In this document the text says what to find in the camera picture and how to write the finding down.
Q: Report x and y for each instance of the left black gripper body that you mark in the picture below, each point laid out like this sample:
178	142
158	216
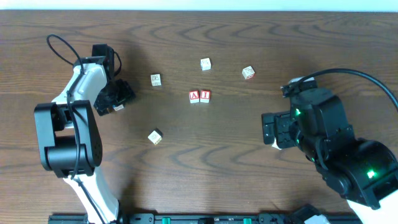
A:
117	97

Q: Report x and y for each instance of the white block top centre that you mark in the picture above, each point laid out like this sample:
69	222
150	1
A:
205	64

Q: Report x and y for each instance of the white block lower left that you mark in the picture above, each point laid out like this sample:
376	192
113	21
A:
155	137

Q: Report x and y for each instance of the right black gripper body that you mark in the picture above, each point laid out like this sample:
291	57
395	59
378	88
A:
277	128

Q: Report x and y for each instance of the red letter A block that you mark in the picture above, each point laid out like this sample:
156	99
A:
194	96

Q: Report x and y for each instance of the white block upper left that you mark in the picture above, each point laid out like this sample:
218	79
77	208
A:
156	80

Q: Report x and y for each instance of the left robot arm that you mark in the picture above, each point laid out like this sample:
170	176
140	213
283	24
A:
69	140

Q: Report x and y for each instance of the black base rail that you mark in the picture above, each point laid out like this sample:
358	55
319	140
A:
263	218

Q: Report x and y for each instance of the red letter I block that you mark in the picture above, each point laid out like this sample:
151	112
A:
205	96

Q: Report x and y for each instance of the blue number 2 block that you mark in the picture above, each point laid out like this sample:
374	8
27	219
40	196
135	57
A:
117	108

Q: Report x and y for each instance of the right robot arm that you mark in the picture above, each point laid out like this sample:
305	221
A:
361	171

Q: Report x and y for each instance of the white block lower right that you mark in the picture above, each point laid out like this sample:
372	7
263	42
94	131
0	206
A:
275	145

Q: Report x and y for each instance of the white red block upper right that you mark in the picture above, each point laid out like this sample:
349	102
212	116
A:
248	72

